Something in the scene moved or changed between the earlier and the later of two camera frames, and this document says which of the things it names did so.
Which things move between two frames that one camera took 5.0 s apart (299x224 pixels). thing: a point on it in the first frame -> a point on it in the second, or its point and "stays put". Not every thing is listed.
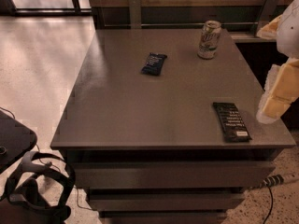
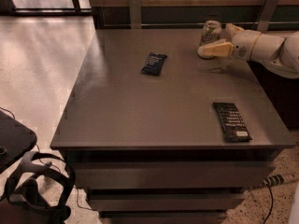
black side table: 17,139 stays put
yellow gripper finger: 281,89 -> 217,49
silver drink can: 209,39 stays put
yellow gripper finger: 269,31 -> 231,30
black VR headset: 23,204 stays put
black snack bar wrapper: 233,126 stays put
